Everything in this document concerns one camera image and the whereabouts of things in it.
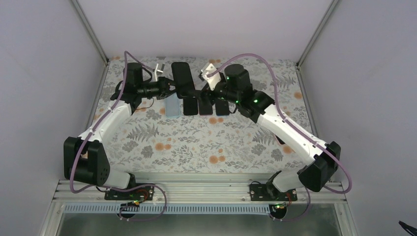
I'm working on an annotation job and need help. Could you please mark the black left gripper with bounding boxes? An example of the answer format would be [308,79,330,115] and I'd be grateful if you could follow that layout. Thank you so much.
[137,76,182,99]

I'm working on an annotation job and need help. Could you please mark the black phone without case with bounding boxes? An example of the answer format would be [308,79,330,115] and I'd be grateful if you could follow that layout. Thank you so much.
[171,62,195,99]

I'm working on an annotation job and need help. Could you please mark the light blue case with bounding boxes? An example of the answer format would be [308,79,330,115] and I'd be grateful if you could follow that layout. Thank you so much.
[164,94,180,118]

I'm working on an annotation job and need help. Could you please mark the black phone case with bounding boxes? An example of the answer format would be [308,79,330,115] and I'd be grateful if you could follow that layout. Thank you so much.
[183,97,199,116]

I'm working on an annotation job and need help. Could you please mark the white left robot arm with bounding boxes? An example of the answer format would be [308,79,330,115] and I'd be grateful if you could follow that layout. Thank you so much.
[63,62,175,199]

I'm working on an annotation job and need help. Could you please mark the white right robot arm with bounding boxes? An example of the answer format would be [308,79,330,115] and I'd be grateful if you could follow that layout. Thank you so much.
[200,63,341,200]

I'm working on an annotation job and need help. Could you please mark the phone in peach case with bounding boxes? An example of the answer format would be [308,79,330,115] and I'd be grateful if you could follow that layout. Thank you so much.
[275,136,285,145]

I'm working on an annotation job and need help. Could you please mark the floral patterned table mat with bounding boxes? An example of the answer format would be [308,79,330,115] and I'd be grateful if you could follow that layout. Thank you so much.
[93,57,312,174]

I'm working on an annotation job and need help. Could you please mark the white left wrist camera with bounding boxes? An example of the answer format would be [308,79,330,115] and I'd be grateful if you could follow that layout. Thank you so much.
[153,63,165,82]

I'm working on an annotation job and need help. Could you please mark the aluminium right corner post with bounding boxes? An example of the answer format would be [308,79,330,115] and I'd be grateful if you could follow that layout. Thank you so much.
[297,0,340,69]

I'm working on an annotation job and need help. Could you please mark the aluminium corner post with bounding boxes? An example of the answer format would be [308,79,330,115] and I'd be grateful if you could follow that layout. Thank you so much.
[70,0,109,65]
[297,0,340,69]

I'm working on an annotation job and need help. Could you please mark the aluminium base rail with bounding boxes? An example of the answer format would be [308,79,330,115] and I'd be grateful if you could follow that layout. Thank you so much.
[53,173,347,204]

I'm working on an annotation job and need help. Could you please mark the aluminium left corner post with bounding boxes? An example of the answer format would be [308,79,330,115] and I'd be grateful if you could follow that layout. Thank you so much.
[70,0,109,65]

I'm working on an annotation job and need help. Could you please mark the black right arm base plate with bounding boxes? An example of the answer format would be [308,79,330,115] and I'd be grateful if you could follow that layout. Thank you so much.
[249,181,298,202]

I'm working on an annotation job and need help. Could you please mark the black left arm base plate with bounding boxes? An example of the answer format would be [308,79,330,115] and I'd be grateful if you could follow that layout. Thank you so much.
[104,183,154,202]

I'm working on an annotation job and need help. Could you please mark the perforated cable tray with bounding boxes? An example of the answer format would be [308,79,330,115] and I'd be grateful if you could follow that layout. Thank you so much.
[63,203,273,215]

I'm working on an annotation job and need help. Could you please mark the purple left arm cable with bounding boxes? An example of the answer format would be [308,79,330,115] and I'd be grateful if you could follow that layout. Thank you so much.
[69,51,167,222]

